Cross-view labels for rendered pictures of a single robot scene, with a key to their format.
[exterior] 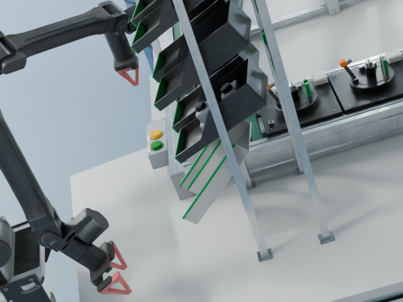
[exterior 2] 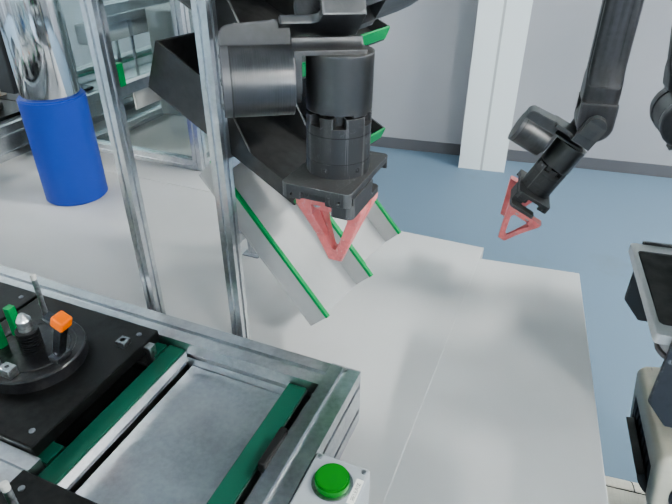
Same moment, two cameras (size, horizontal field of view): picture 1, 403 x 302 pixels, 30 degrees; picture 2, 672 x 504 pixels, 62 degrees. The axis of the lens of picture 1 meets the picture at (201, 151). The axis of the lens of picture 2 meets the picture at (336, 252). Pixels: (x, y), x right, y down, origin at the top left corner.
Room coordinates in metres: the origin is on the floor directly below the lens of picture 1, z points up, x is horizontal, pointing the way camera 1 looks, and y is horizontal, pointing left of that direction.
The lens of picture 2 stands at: (2.50, 0.25, 1.53)
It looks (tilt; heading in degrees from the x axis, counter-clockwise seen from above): 32 degrees down; 197
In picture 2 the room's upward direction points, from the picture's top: straight up
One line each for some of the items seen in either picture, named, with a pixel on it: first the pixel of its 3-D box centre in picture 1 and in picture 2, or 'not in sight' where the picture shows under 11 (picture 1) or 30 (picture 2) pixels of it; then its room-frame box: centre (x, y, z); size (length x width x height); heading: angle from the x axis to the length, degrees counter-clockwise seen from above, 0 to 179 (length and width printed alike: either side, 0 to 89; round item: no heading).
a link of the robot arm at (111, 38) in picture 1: (116, 32); (332, 79); (2.04, 0.11, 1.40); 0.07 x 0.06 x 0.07; 118
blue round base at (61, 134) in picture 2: not in sight; (65, 146); (1.38, -0.81, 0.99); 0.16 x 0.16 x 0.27
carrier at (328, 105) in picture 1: (294, 92); (28, 335); (2.04, -0.34, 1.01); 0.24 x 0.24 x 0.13; 84
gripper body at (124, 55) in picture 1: (122, 51); (338, 147); (2.04, 0.12, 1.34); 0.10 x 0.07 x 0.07; 174
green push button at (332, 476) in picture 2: (156, 146); (332, 482); (2.10, 0.13, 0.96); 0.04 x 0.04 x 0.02
